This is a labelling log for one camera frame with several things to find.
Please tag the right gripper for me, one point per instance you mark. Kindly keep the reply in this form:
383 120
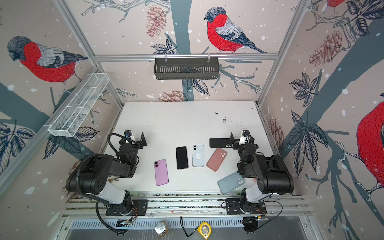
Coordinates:
237 142

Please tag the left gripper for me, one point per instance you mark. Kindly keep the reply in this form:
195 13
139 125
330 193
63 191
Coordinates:
135 142

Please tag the light blue phone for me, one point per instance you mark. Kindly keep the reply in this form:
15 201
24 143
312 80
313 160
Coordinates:
198 159

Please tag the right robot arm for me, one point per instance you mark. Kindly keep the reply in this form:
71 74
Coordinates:
271 174

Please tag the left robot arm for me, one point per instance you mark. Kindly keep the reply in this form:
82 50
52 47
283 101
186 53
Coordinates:
90 178

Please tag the salmon pink phone case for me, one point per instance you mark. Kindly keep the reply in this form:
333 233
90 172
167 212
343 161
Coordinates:
216 159

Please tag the purple phone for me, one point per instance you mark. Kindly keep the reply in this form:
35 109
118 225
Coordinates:
161 173

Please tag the black screen phone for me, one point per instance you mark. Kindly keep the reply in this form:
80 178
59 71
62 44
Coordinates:
182 158

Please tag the grey blue phone case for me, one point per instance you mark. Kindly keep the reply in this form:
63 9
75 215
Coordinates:
230 183

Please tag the white mesh tray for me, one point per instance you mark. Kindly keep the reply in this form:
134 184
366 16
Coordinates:
81 102

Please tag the silver round object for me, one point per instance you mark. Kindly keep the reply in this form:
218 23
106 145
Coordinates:
162 228

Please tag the yellow tape measure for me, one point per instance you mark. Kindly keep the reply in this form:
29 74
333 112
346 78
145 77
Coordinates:
205 230

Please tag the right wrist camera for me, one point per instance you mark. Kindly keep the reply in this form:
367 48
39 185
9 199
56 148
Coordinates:
245 137

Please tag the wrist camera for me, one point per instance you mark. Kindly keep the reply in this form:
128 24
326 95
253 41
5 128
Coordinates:
128 134
245 137

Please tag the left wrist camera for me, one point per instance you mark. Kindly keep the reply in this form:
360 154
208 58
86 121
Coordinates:
128 134

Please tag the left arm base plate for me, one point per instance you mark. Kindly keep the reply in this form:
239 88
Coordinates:
128 208

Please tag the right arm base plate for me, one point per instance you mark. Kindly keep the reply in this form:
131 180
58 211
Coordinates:
243 207

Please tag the black wire basket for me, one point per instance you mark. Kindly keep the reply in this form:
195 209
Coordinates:
186 68

